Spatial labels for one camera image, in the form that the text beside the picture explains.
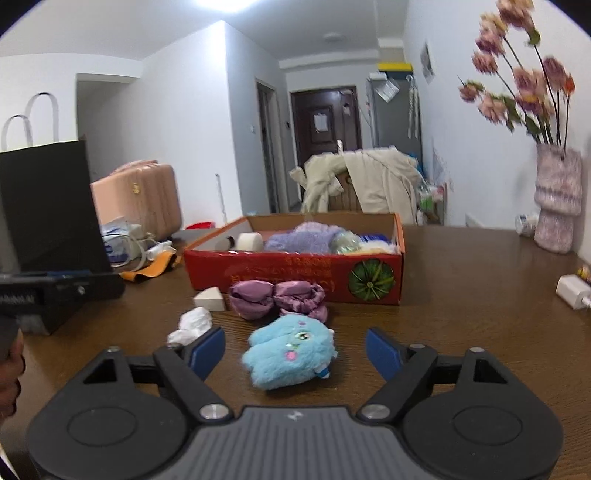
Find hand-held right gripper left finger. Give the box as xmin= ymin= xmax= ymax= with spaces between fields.
xmin=82 ymin=327 xmax=232 ymax=424

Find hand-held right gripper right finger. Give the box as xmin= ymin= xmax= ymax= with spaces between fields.
xmin=358 ymin=327 xmax=509 ymax=424

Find blue plush toy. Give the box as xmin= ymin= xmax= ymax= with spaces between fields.
xmin=242 ymin=312 xmax=339 ymax=391

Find red cardboard box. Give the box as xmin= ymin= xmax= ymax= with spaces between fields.
xmin=183 ymin=212 xmax=406 ymax=306

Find white tape roll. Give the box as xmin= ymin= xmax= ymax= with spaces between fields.
xmin=236 ymin=232 xmax=265 ymax=253

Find purple knitted cushion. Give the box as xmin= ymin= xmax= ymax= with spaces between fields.
xmin=265 ymin=231 xmax=335 ymax=254

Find person's left hand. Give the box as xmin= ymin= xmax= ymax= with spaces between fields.
xmin=0 ymin=329 xmax=27 ymax=420

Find white crumpled tissue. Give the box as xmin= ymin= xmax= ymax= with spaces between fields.
xmin=166 ymin=306 xmax=213 ymax=348

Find white wedge sponge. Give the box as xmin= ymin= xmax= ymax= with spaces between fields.
xmin=192 ymin=285 xmax=227 ymax=311

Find plastic bag of supplies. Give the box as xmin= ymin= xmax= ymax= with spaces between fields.
xmin=100 ymin=216 xmax=160 ymax=269

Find purple satin scrunchies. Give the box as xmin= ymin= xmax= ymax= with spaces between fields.
xmin=229 ymin=280 xmax=330 ymax=322

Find black paper bag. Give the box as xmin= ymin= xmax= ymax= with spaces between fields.
xmin=0 ymin=91 xmax=114 ymax=278

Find pink suitcase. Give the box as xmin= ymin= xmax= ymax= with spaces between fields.
xmin=90 ymin=160 xmax=182 ymax=237

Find white pole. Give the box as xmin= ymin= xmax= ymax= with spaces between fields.
xmin=215 ymin=174 xmax=228 ymax=228

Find colourful household items pile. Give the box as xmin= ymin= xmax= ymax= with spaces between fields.
xmin=417 ymin=179 xmax=450 ymax=225

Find wooden chair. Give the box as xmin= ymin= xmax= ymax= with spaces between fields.
xmin=327 ymin=168 xmax=366 ymax=214

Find beige coat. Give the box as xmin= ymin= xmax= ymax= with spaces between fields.
xmin=289 ymin=146 xmax=424 ymax=226

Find small white bottle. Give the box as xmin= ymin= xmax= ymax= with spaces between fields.
xmin=514 ymin=212 xmax=539 ymax=238

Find white charger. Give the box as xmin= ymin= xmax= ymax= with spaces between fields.
xmin=555 ymin=274 xmax=591 ymax=310

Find grey interior door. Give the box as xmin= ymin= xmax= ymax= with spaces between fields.
xmin=256 ymin=78 xmax=281 ymax=214

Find grey refrigerator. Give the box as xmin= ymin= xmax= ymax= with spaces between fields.
xmin=366 ymin=69 xmax=423 ymax=154

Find dark brown entrance door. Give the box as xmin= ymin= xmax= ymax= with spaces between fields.
xmin=289 ymin=85 xmax=363 ymax=160

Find pink artificial flowers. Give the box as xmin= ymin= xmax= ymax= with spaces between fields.
xmin=458 ymin=0 xmax=576 ymax=147

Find orange strap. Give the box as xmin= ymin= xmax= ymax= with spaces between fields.
xmin=120 ymin=251 xmax=184 ymax=282

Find wall poster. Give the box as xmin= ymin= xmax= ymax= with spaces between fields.
xmin=420 ymin=41 xmax=437 ymax=85

